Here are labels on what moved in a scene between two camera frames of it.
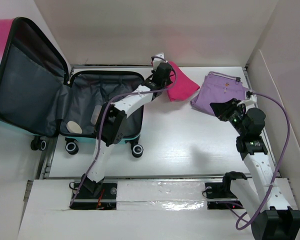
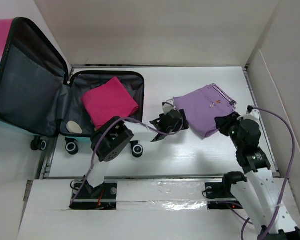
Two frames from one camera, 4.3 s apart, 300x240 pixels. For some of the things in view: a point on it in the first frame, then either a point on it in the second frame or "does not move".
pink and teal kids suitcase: (32, 91) does not move
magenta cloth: (182, 85) → (109, 99)
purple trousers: (217, 87) → (200, 108)
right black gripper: (222, 109) → (222, 123)
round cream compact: (74, 127) does not move
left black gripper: (168, 81) → (177, 126)
